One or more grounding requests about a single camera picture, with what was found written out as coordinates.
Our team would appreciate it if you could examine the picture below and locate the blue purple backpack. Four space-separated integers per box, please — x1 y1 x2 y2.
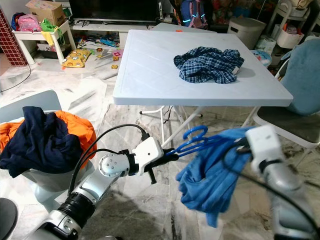
179 0 208 30

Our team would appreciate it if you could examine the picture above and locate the blue plaid shirt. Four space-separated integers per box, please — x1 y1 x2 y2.
173 46 245 85

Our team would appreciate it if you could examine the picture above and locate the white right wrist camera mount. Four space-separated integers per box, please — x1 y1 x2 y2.
245 124 282 173

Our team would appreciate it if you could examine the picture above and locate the pale grey laundry basket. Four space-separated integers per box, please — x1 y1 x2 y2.
20 162 88 213

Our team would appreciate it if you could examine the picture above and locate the white shelf unit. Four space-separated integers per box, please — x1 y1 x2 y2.
267 0 320 51

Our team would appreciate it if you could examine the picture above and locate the blue clothes hanger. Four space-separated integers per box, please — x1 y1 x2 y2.
164 125 209 159

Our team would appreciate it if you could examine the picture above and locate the bright blue shirt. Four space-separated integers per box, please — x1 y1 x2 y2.
175 126 256 229

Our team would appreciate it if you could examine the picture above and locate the pale grey chair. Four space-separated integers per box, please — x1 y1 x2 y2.
0 90 63 123

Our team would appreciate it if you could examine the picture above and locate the orange garment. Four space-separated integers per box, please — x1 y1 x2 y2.
0 110 97 168

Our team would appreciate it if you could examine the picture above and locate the red tiled panel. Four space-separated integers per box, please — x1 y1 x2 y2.
0 10 29 68

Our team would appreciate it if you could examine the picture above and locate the white television stand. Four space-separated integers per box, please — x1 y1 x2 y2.
70 19 163 49

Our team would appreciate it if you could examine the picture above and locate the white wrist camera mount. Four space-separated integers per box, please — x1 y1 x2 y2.
131 136 165 177
245 124 282 173

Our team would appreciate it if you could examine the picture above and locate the green bag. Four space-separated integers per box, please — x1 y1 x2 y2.
40 19 65 37

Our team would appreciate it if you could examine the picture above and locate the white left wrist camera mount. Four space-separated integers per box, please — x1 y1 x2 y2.
131 136 165 177

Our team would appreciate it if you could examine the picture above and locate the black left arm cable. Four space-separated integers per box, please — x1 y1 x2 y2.
67 123 151 201
72 148 121 186

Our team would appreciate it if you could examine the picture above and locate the cardboard box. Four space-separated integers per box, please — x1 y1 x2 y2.
25 0 66 27

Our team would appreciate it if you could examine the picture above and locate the navy blue shirt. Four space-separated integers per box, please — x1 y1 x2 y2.
0 106 85 178

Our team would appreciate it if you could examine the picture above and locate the blue grey towel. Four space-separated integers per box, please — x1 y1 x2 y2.
279 37 320 117

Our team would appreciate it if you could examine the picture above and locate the white folding table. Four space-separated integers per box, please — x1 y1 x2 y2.
112 28 294 147

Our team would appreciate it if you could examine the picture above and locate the pink backpack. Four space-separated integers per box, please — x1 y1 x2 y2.
16 13 42 33

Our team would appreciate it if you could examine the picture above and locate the black television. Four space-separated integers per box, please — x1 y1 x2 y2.
68 0 163 24

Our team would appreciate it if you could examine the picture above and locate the white waste bin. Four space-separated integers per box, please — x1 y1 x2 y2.
227 17 267 50

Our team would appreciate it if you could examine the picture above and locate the grey folding chair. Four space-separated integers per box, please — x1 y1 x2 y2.
252 47 320 151

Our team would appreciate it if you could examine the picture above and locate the small white side table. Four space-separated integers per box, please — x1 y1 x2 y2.
11 21 77 66

